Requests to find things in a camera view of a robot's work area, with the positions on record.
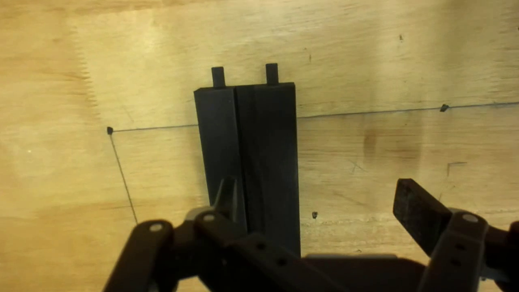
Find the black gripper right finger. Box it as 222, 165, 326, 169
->
392, 178, 519, 292

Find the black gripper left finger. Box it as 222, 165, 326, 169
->
102, 178, 337, 292

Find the black grooved track piece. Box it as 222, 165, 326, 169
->
193, 62, 302, 259

